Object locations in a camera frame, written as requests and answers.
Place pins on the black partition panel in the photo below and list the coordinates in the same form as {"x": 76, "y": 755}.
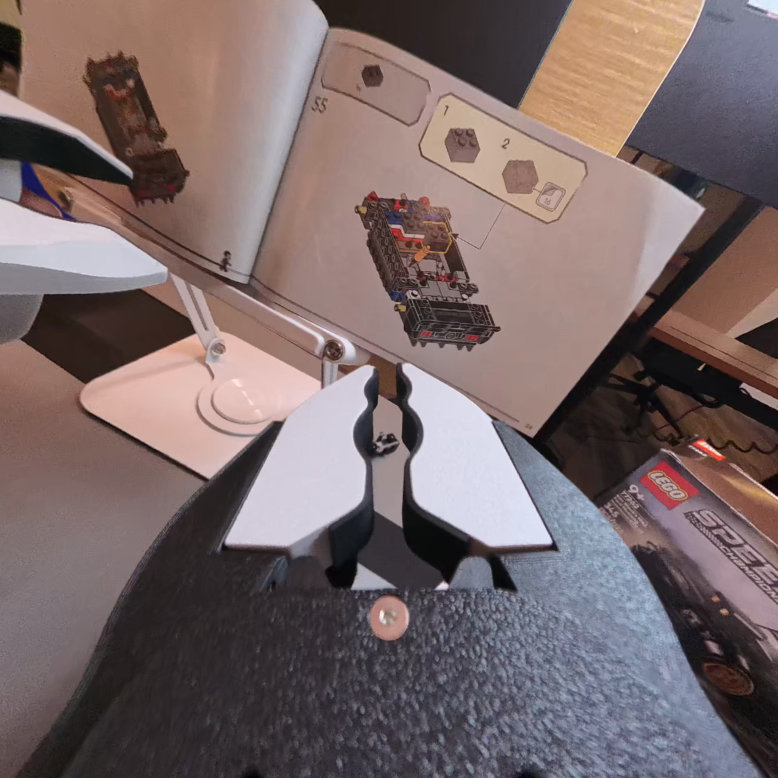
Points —
{"x": 486, "y": 37}

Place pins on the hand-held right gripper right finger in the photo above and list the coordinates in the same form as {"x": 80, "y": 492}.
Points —
{"x": 480, "y": 486}

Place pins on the beige wooden chair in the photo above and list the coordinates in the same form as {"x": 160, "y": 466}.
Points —
{"x": 608, "y": 73}

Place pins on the small black white lego piece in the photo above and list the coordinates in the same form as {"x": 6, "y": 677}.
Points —
{"x": 384, "y": 443}

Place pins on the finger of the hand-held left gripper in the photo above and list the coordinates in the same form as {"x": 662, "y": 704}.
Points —
{"x": 49, "y": 134}
{"x": 73, "y": 261}

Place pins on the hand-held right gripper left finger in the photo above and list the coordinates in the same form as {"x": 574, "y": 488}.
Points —
{"x": 298, "y": 486}

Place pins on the black flat panel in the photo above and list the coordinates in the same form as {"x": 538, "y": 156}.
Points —
{"x": 717, "y": 85}

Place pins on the lego set box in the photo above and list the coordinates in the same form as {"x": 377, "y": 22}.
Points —
{"x": 705, "y": 571}

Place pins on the open instruction booklet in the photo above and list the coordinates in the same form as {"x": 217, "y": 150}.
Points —
{"x": 304, "y": 182}

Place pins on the brown wooden desk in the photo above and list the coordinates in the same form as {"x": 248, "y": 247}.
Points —
{"x": 729, "y": 355}

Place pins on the white book stand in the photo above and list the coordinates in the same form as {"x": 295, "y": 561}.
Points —
{"x": 146, "y": 413}

